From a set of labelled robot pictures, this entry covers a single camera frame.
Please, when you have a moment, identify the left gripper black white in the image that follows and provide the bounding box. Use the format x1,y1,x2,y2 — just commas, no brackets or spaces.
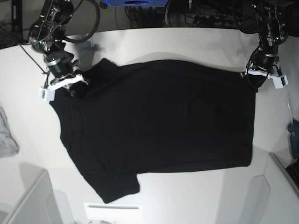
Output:
240,46,280,90

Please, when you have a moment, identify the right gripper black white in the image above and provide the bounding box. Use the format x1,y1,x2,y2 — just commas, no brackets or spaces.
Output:
43,51,90,97

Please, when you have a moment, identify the black T-shirt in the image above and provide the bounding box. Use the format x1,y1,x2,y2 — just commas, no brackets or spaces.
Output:
50,59,256,203

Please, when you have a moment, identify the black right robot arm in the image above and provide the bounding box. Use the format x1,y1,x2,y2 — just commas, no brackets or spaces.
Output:
28,0,89,102

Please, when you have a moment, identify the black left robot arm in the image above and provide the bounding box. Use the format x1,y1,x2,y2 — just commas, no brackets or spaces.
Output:
240,0,288,90

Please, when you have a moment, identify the blue glue gun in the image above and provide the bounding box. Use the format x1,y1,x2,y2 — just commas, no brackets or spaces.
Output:
285,98,299,160

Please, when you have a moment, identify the blue box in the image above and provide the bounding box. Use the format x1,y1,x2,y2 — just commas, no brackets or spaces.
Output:
104,0,168,7

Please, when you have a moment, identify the grey cloth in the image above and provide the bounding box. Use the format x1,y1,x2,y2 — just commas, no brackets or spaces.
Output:
0,107,19,158

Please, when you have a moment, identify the black keyboard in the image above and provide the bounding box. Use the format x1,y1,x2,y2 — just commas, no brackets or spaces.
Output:
286,161,299,187

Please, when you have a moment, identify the white right partition panel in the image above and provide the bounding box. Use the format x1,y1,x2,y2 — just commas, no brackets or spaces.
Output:
239,154,299,224

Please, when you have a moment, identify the white partition panel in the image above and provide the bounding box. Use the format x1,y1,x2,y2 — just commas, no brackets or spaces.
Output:
3,170,63,224
239,154,299,224

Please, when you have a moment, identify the white left partition panel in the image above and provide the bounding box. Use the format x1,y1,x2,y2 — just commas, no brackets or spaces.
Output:
3,170,63,224

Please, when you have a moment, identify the white slotted plate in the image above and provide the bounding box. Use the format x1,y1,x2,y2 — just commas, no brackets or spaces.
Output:
84,203,142,221

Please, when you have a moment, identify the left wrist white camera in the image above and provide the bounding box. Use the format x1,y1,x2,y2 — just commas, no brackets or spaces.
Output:
272,75,289,89

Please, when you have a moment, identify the wrist white camera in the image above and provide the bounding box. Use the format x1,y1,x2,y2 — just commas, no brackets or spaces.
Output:
272,75,289,89
38,86,55,102

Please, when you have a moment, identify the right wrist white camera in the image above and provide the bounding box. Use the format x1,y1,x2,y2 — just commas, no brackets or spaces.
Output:
38,86,55,102

